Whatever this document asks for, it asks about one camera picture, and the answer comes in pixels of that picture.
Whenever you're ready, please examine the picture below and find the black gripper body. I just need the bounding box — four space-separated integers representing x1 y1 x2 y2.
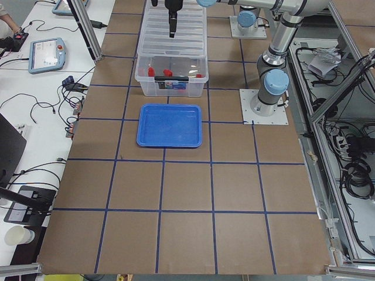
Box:
165 0 183 20

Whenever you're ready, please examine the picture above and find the clear plastic box lid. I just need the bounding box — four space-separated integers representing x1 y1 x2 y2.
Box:
137 1 207 58

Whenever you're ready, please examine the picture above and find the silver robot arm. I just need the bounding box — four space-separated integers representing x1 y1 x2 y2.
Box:
237 6 268 35
224 1 329 117

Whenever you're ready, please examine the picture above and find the clear plastic storage box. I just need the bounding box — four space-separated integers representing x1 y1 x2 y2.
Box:
135 56 209 98

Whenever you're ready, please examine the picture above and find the black power adapter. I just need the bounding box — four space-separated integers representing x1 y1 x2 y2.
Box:
90 20 108 29

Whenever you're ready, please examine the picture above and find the blue plastic tray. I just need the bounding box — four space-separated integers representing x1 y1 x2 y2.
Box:
137 104 202 148

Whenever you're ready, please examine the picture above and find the blue teach pendant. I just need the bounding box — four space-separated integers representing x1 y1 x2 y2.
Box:
52 0 90 16
28 37 66 74

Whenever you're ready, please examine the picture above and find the black monitor stand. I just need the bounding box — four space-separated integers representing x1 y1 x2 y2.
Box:
1 185 56 226

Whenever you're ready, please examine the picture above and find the white paper cup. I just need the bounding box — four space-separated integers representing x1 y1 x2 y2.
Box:
4 225 35 246

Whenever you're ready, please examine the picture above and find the black box latch handle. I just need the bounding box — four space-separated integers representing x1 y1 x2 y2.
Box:
154 76 189 83

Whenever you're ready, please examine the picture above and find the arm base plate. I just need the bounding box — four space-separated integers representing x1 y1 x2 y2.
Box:
240 89 289 125
229 16 267 40

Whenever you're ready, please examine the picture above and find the aluminium frame post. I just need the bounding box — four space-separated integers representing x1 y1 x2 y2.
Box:
67 0 103 62

